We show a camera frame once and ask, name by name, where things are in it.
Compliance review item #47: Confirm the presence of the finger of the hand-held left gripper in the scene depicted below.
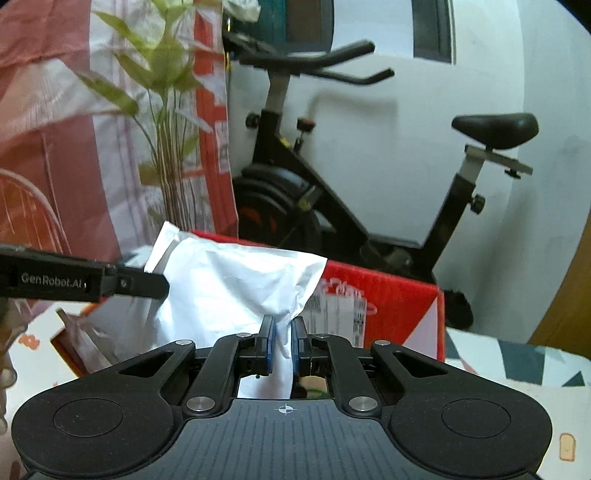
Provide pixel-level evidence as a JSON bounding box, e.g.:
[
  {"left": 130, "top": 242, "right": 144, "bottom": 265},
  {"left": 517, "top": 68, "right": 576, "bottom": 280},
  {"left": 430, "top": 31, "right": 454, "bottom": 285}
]
[{"left": 104, "top": 263, "right": 171, "bottom": 301}]

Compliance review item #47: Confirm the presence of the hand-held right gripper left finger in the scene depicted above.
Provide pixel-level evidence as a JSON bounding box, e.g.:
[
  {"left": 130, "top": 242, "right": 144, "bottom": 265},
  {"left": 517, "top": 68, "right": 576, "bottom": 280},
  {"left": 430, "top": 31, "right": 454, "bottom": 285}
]
[{"left": 117, "top": 315, "right": 278, "bottom": 418}]

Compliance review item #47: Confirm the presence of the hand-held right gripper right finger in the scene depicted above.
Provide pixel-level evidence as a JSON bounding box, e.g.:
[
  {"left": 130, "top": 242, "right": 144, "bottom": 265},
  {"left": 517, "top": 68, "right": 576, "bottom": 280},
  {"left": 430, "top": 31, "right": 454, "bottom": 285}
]
[{"left": 290, "top": 318, "right": 446, "bottom": 418}]

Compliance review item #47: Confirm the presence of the white soft bag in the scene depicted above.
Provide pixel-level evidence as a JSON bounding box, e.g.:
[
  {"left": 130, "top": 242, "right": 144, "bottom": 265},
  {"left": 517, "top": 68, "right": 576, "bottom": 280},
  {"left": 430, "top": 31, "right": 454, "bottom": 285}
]
[{"left": 90, "top": 220, "right": 328, "bottom": 400}]

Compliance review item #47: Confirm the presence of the red strawberry print cardboard box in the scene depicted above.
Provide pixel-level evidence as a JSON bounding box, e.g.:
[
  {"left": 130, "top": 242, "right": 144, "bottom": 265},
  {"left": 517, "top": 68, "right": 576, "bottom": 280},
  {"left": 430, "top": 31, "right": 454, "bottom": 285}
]
[{"left": 50, "top": 229, "right": 447, "bottom": 400}]

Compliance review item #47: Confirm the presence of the person's left hand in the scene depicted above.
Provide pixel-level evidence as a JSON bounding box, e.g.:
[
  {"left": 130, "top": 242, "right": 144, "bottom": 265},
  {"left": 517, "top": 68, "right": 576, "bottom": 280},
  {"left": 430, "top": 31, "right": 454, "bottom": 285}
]
[{"left": 0, "top": 298, "right": 28, "bottom": 437}]

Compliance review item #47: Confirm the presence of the red and white printed curtain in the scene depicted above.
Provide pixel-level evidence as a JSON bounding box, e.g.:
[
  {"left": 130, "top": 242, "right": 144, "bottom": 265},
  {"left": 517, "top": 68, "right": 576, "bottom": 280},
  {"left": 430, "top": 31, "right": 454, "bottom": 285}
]
[{"left": 0, "top": 0, "right": 240, "bottom": 269}]

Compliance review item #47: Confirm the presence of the black exercise bike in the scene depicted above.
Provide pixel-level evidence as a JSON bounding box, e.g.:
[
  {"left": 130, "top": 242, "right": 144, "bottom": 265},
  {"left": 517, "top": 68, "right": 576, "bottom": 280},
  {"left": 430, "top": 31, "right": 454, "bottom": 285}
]
[{"left": 223, "top": 32, "right": 540, "bottom": 331}]

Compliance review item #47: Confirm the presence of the tall green artificial plant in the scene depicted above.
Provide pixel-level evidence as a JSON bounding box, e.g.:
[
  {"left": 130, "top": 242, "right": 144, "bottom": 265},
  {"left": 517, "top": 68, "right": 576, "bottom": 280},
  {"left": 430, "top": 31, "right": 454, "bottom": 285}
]
[{"left": 76, "top": 0, "right": 223, "bottom": 232}]

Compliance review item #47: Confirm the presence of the cartoon printed tablecloth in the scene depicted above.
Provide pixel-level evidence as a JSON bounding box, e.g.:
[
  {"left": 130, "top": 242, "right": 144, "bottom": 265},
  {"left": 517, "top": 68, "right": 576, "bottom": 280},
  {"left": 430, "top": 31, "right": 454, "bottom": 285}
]
[{"left": 0, "top": 295, "right": 591, "bottom": 480}]

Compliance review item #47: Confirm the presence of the wooden door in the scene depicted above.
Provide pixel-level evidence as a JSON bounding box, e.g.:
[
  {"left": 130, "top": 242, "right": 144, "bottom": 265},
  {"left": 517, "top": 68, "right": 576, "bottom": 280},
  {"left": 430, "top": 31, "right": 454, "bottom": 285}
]
[{"left": 526, "top": 222, "right": 591, "bottom": 359}]

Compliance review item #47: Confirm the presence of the white artificial flower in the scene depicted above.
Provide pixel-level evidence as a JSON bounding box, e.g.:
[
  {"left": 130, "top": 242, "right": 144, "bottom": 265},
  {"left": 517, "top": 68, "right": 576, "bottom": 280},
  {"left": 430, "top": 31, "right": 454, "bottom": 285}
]
[{"left": 222, "top": 0, "right": 262, "bottom": 22}]

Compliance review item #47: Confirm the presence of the dark teal window pane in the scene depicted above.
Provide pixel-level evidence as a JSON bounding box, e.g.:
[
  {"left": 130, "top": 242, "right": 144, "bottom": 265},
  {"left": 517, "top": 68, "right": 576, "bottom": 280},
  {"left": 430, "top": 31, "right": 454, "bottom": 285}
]
[
  {"left": 412, "top": 0, "right": 456, "bottom": 64},
  {"left": 230, "top": 0, "right": 334, "bottom": 53}
]

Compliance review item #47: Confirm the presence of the orange wire chair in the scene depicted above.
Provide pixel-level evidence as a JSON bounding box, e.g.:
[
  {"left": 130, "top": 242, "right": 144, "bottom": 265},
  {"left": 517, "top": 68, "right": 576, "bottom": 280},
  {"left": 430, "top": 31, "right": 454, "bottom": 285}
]
[{"left": 0, "top": 168, "right": 72, "bottom": 256}]

